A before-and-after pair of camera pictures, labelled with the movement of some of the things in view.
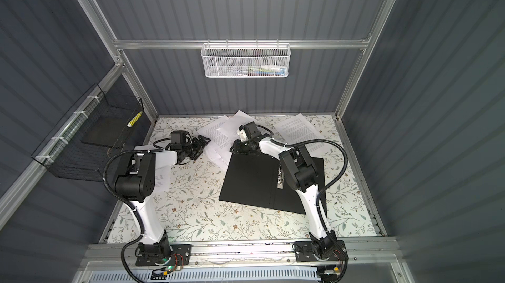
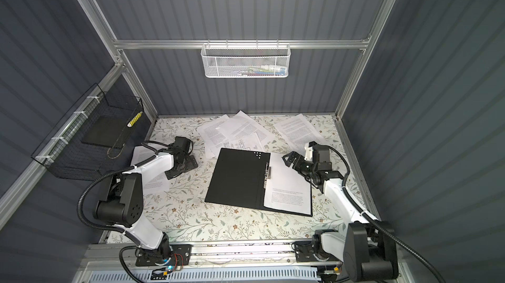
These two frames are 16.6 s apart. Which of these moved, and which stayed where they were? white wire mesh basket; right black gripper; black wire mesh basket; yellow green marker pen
Moved: right black gripper
Stayed: yellow green marker pen; white wire mesh basket; black wire mesh basket
